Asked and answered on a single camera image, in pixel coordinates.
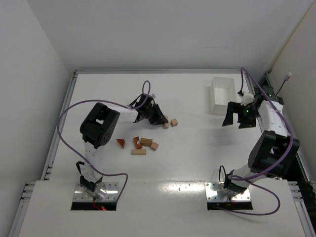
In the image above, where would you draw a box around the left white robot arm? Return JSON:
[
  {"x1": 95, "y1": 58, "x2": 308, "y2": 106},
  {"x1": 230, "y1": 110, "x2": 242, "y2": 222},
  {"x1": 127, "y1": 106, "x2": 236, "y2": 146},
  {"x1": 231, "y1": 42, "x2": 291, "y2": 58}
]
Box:
[{"x1": 76, "y1": 94, "x2": 168, "y2": 192}]

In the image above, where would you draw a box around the light wood numbered plank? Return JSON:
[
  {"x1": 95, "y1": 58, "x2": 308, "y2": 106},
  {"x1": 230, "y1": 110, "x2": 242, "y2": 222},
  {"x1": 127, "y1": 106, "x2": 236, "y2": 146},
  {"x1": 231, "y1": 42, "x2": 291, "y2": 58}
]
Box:
[{"x1": 163, "y1": 115, "x2": 169, "y2": 129}]

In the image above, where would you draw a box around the white plastic box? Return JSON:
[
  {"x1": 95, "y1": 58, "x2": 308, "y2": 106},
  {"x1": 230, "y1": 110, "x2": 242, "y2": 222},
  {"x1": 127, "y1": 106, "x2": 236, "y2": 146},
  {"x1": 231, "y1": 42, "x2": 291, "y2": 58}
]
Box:
[{"x1": 210, "y1": 77, "x2": 237, "y2": 116}]

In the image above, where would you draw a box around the light wood plank block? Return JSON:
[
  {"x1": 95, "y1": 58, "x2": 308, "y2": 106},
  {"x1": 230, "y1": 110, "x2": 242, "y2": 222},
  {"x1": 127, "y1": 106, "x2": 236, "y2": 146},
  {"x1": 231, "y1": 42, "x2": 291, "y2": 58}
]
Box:
[{"x1": 131, "y1": 149, "x2": 147, "y2": 155}]

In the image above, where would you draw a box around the purple cable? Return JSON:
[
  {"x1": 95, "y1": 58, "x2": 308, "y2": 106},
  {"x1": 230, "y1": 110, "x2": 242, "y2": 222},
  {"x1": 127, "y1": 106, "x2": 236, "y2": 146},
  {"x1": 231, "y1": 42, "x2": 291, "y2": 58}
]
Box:
[
  {"x1": 56, "y1": 80, "x2": 158, "y2": 198},
  {"x1": 214, "y1": 67, "x2": 294, "y2": 216}
]

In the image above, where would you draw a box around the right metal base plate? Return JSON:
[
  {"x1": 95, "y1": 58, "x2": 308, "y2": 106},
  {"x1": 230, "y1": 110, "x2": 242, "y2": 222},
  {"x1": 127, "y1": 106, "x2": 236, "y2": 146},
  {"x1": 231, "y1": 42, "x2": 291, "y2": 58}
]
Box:
[{"x1": 204, "y1": 182, "x2": 251, "y2": 204}]

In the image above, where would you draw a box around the red-brown triangle block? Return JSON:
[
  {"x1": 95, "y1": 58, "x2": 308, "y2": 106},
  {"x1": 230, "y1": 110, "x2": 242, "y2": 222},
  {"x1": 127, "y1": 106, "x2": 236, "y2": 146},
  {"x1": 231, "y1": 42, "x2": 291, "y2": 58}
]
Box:
[{"x1": 117, "y1": 139, "x2": 125, "y2": 149}]

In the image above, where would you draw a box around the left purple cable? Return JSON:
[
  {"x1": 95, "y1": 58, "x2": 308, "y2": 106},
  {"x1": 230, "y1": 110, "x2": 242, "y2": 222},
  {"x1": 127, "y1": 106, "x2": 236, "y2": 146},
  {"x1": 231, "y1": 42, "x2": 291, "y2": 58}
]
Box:
[{"x1": 56, "y1": 80, "x2": 158, "y2": 198}]

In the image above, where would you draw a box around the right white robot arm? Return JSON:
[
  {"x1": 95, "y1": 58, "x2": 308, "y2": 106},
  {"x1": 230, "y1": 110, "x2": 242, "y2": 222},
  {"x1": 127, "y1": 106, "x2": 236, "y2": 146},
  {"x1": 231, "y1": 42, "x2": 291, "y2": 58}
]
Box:
[{"x1": 222, "y1": 85, "x2": 300, "y2": 194}]

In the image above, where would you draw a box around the black cable white plug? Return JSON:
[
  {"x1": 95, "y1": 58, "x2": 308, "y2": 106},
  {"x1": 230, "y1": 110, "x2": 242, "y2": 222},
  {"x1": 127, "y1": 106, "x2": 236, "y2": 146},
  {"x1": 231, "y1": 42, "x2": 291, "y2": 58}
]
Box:
[{"x1": 276, "y1": 72, "x2": 292, "y2": 99}]

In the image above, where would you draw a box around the small light wood cube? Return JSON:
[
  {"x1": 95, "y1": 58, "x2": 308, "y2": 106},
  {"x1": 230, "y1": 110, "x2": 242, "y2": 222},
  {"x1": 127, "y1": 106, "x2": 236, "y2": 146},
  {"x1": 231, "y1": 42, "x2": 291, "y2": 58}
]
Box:
[{"x1": 150, "y1": 142, "x2": 158, "y2": 151}]

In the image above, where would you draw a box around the red-brown arch block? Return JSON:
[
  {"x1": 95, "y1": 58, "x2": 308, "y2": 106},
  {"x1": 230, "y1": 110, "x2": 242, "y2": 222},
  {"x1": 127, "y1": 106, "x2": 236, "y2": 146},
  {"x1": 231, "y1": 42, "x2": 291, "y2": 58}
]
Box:
[{"x1": 133, "y1": 136, "x2": 143, "y2": 149}]

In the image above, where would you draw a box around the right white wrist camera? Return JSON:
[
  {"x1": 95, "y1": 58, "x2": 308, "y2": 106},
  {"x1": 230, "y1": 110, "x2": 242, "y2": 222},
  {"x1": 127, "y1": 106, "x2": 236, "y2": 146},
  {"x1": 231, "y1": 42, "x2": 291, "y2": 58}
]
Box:
[{"x1": 240, "y1": 92, "x2": 254, "y2": 106}]

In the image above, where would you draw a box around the metal base plate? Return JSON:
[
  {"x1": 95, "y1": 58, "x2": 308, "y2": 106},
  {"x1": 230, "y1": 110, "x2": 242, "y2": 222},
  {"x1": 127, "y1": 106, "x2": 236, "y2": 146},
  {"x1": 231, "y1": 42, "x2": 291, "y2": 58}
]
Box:
[
  {"x1": 204, "y1": 182, "x2": 251, "y2": 204},
  {"x1": 73, "y1": 182, "x2": 119, "y2": 202}
]

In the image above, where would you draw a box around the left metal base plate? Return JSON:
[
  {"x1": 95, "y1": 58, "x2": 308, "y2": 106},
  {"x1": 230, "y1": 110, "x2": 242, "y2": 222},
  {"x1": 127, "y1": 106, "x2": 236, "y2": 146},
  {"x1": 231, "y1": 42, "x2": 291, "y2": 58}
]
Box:
[{"x1": 73, "y1": 182, "x2": 119, "y2": 202}]

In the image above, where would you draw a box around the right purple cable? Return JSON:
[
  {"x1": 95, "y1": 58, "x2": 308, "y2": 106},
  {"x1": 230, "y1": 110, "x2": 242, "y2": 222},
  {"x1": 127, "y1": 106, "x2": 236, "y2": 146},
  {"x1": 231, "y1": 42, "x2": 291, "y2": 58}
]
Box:
[{"x1": 214, "y1": 67, "x2": 294, "y2": 216}]

